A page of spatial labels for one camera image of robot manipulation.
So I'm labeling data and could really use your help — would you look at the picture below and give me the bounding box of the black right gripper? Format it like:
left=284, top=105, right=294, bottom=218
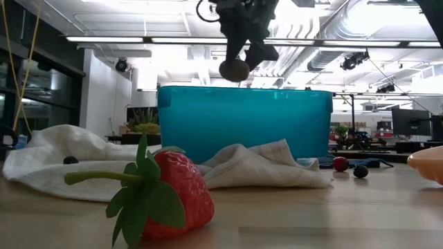
left=207, top=0, right=280, bottom=72

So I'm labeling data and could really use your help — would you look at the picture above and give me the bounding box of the brown toy kiwi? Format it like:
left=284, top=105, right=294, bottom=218
left=219, top=58, right=251, bottom=83

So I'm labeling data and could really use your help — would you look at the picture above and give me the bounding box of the small red toy cherry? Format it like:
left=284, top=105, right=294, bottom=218
left=332, top=156, right=350, bottom=173

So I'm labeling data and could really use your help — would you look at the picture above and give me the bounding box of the red toy strawberry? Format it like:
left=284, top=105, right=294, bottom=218
left=64, top=133, right=215, bottom=249

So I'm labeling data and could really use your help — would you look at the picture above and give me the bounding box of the dark toy blackberry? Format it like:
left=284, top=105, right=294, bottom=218
left=353, top=165, right=370, bottom=179

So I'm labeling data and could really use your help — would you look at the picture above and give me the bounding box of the orange toy fruit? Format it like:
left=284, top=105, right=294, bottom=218
left=406, top=145, right=443, bottom=186

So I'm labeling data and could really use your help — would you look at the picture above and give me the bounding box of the teal plastic tupperware container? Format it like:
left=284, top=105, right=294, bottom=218
left=156, top=85, right=334, bottom=164

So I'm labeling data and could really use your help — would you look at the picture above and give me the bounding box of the long ceiling light bar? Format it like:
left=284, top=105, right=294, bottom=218
left=65, top=35, right=443, bottom=48

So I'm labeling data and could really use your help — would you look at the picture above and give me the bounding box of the black pole stand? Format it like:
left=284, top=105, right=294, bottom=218
left=332, top=91, right=357, bottom=139

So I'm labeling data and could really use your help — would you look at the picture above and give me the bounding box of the succulent in black pot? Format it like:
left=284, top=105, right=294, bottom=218
left=120, top=107, right=162, bottom=145

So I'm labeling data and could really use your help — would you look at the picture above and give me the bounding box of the navy blue cloth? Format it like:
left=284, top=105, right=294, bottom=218
left=318, top=155, right=395, bottom=170

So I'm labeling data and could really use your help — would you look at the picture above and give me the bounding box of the large black computer monitor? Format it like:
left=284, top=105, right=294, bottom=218
left=391, top=107, right=432, bottom=137

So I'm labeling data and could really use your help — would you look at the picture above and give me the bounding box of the white checked kitchen towel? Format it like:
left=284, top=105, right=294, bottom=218
left=2, top=124, right=334, bottom=203

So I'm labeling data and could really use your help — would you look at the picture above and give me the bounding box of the yellow cable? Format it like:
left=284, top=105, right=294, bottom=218
left=1, top=0, right=42, bottom=136

